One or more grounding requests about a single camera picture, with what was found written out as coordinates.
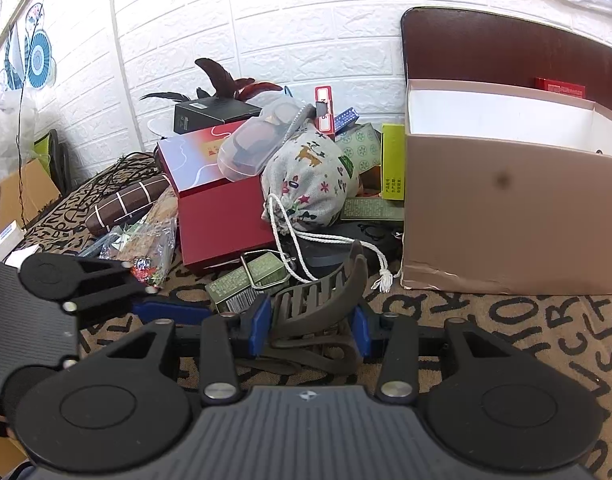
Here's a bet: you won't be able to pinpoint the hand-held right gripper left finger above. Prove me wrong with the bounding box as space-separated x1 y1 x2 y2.
100 294 273 407

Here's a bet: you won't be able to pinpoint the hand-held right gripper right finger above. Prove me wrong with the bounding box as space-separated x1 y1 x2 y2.
351 305 518 407

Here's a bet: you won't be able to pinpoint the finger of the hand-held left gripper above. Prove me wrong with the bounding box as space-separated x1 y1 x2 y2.
63 256 213 328

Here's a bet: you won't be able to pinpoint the grey hair claw clip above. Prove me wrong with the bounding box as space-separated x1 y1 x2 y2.
256 240 371 377

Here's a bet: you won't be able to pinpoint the clear snack bag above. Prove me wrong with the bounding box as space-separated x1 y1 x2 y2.
92 199 180 289

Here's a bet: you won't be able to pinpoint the beige cardboard storage box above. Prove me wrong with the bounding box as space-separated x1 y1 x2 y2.
402 78 612 297

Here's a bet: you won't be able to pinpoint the green barcode box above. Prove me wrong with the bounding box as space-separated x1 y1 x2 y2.
205 267 261 315

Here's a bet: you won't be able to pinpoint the black pouch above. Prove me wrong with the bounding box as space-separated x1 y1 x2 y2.
280 221 405 282

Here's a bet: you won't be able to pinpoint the blue white small box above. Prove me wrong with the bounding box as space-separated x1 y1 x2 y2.
0 224 25 262

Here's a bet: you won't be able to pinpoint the red gift box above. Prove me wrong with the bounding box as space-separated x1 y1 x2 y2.
155 127 277 274

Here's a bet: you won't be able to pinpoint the brown plaid pouch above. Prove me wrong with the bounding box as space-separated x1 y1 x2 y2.
84 174 171 237

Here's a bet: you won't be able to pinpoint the flat green box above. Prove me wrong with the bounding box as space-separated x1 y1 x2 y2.
338 197 405 224

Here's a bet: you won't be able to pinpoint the letter printed blanket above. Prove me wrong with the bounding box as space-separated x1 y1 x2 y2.
6 154 612 480

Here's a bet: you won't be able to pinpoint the brown cardboard box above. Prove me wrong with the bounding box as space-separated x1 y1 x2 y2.
0 159 62 241

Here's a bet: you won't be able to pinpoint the yellow green box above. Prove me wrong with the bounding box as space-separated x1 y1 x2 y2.
380 123 407 202

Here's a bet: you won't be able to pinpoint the green bag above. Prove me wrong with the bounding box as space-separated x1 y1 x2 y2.
33 129 72 196

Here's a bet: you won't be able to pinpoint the clear plastic case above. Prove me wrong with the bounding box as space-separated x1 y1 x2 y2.
216 98 307 181

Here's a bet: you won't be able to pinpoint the white insole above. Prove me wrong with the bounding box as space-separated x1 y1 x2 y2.
146 116 177 137

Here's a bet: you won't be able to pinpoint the black box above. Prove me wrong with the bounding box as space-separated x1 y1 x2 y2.
174 98 263 136

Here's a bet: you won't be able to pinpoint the white plastic bag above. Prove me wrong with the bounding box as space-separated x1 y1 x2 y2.
0 92 36 173

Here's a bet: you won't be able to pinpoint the red white label box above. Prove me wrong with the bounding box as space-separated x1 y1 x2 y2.
314 85 335 136

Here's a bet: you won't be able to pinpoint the dark feathers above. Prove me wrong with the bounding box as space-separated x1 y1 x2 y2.
139 57 285 104

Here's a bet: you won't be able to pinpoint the dark brown headboard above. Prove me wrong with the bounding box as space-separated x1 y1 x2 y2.
401 6 612 111

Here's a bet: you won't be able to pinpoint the small red box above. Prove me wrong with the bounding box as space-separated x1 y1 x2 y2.
533 77 588 99

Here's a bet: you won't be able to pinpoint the black cables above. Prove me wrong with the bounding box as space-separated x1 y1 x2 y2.
76 151 161 198

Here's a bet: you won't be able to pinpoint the printed drawstring bag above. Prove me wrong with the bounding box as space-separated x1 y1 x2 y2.
261 119 403 292

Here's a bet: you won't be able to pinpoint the blue fan wall decoration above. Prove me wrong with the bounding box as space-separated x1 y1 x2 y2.
0 2 55 90

